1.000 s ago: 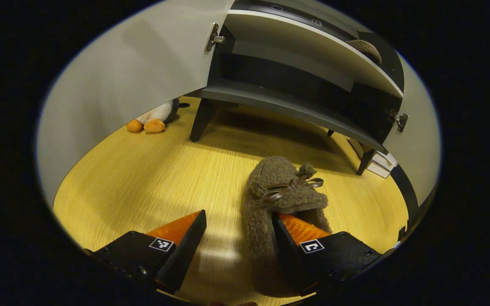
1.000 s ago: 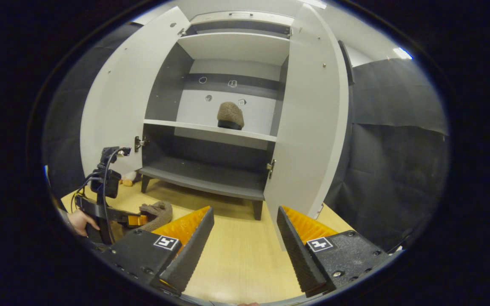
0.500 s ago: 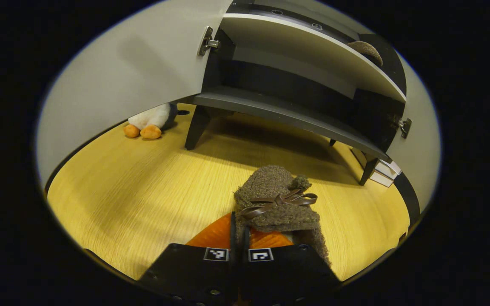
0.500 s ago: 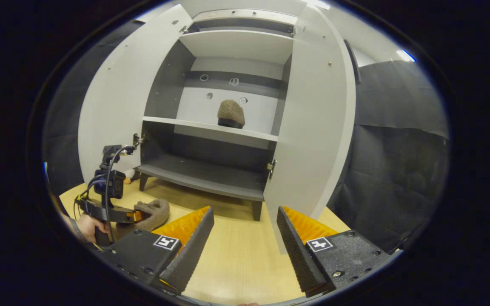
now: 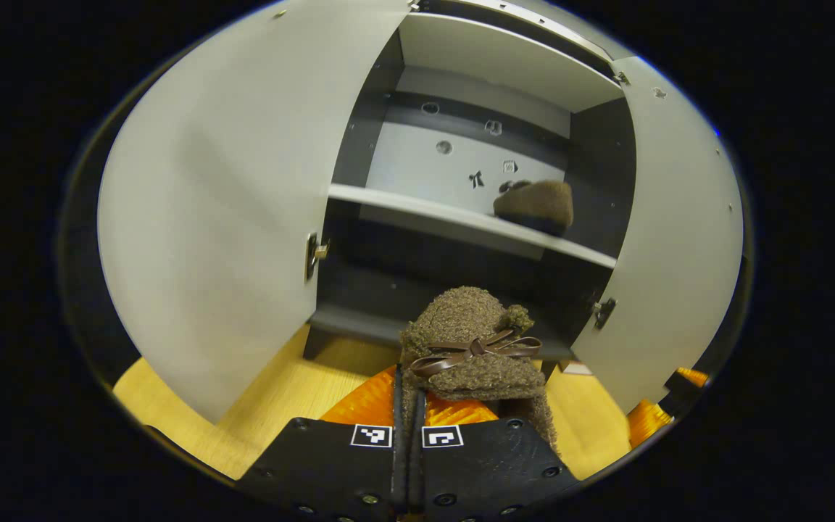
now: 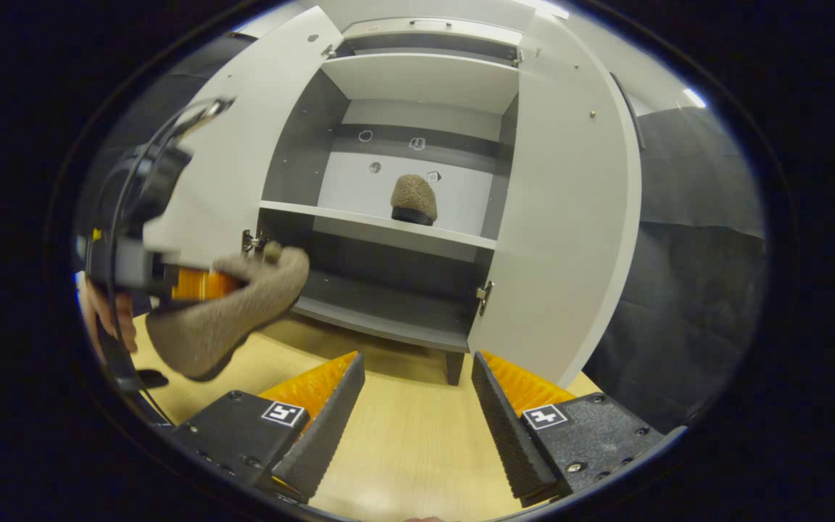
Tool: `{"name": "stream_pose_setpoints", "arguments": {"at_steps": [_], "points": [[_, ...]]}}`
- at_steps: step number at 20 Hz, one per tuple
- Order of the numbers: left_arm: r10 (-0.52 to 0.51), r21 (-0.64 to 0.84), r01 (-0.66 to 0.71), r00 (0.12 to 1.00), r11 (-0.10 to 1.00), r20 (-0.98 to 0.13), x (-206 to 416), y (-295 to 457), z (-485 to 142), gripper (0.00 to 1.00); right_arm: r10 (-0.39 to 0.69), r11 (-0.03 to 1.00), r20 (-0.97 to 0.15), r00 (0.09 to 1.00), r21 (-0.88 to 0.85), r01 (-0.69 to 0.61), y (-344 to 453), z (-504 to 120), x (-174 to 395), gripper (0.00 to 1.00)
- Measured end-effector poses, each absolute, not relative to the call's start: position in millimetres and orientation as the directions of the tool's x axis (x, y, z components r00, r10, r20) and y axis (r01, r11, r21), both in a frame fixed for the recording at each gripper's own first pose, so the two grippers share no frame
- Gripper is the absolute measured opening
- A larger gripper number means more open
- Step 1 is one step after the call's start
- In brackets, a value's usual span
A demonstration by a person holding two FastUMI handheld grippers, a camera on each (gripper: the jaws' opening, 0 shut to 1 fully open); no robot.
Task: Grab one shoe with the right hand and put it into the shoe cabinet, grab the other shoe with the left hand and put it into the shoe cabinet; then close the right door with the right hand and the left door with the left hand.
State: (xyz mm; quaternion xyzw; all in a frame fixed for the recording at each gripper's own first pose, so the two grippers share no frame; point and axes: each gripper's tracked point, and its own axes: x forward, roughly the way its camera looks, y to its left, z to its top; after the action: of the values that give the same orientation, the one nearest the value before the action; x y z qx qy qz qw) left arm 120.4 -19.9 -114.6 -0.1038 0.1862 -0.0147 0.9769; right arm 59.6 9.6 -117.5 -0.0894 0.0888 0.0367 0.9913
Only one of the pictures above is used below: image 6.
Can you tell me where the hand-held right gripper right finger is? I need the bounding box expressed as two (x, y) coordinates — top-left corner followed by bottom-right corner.
(471, 350), (666, 507)

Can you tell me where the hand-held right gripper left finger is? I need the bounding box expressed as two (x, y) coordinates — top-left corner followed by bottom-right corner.
(170, 351), (366, 504)

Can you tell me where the brown fuzzy shoe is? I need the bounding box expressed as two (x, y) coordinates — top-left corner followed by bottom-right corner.
(390, 174), (439, 226)
(145, 243), (311, 383)

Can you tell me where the shoe cabinet door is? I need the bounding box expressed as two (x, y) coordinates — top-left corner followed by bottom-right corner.
(144, 6), (346, 270)
(467, 13), (643, 390)

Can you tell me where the black backdrop cloth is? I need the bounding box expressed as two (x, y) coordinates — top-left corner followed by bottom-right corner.
(73, 33), (768, 436)

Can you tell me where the black cable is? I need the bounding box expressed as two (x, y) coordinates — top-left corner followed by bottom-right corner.
(95, 109), (179, 428)

